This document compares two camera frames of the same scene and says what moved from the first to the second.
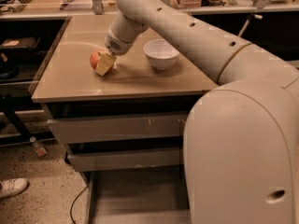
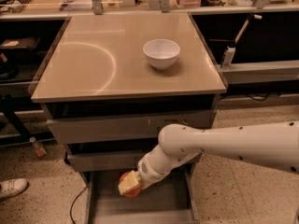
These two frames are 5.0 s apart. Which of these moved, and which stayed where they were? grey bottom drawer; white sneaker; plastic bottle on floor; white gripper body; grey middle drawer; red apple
Moved: white gripper body; red apple
Stayed: grey middle drawer; white sneaker; grey bottom drawer; plastic bottle on floor
